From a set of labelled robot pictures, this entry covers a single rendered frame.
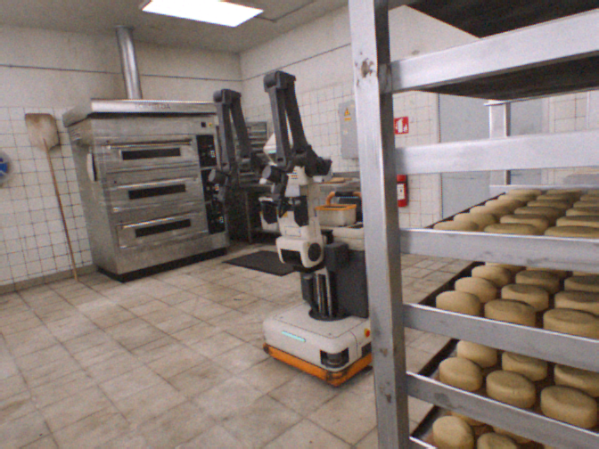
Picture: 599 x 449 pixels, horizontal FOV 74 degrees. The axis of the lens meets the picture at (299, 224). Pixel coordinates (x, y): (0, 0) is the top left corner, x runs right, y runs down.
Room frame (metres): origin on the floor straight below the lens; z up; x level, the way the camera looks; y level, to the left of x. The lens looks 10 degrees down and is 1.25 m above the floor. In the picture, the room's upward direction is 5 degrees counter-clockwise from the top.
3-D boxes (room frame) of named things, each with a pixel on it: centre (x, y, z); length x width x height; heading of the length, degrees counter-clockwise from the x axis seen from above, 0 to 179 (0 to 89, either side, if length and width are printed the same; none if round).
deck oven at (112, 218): (5.12, 1.78, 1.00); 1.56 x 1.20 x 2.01; 132
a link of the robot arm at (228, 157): (2.17, 0.34, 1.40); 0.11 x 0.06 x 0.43; 43
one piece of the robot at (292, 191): (2.13, 0.07, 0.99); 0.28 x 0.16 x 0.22; 43
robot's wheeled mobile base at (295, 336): (2.33, -0.14, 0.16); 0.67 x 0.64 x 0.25; 133
